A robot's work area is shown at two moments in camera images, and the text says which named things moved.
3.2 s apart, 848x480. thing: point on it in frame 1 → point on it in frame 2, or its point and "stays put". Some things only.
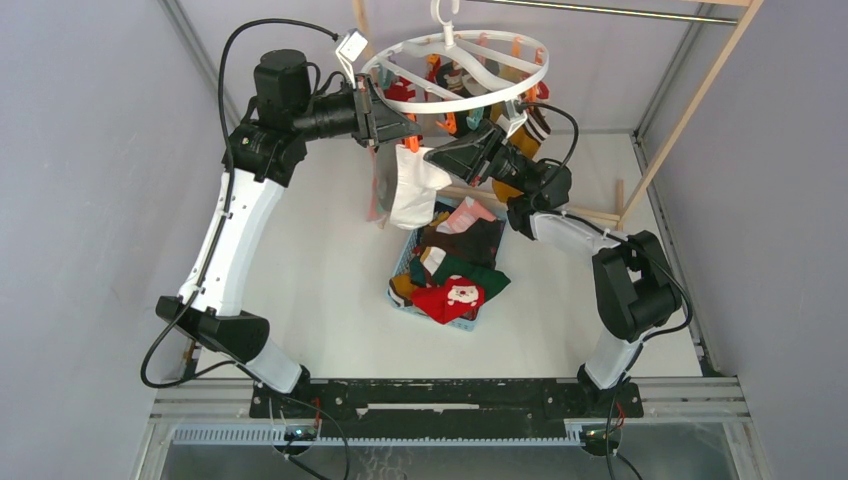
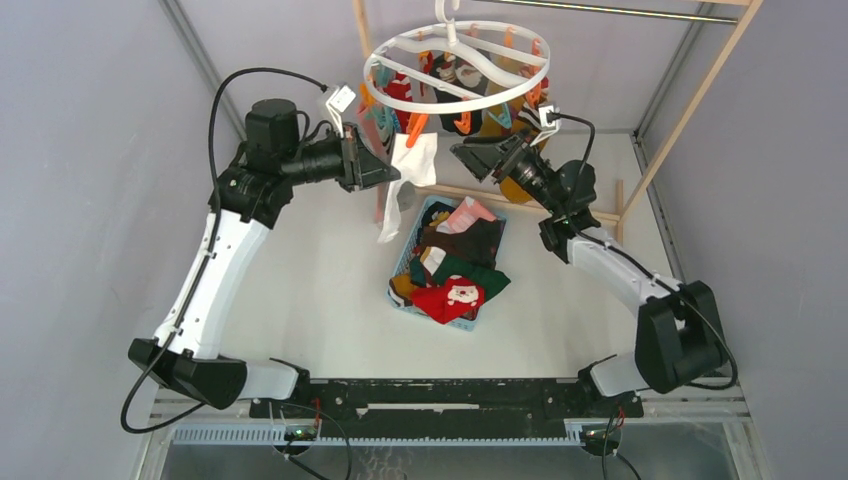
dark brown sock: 478,243 stays put
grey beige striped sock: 386,180 → 405,196
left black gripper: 376,122 → 361,167
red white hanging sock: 399,90 stays put
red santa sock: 446,302 stays put
